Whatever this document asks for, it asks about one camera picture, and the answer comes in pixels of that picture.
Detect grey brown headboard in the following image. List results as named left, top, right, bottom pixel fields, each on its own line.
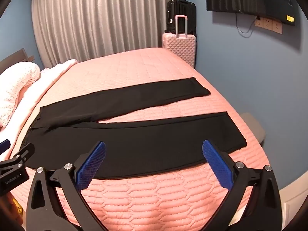
left=0, top=48, right=35, bottom=71

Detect pink quilted bedspread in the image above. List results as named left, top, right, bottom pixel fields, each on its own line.
left=11, top=47, right=271, bottom=231

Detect pink suitcase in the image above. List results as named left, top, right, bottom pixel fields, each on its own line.
left=162, top=15, right=196, bottom=68

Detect light pink blanket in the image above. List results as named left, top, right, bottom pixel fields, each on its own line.
left=0, top=59, right=79, bottom=154

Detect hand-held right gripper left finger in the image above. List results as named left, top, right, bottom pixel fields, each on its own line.
left=26, top=141, right=109, bottom=231

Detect black power cable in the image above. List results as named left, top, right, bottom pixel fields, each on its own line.
left=235, top=11, right=260, bottom=34

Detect floral pink pillow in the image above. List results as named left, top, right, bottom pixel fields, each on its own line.
left=0, top=61, right=41, bottom=127

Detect grey bench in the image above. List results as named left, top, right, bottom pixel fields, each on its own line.
left=239, top=113, right=266, bottom=147

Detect black pants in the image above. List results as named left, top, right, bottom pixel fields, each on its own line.
left=25, top=77, right=247, bottom=179

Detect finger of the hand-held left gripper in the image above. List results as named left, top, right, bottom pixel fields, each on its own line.
left=10, top=143, right=36, bottom=167
left=0, top=139, right=11, bottom=154

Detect black suitcase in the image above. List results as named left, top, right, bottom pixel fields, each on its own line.
left=166, top=0, right=197, bottom=39

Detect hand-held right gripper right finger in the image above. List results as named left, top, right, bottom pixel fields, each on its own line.
left=202, top=140, right=282, bottom=231

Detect grey pleated curtain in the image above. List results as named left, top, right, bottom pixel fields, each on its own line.
left=31, top=0, right=176, bottom=69

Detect yellow cloth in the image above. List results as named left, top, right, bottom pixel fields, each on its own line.
left=7, top=190, right=26, bottom=224

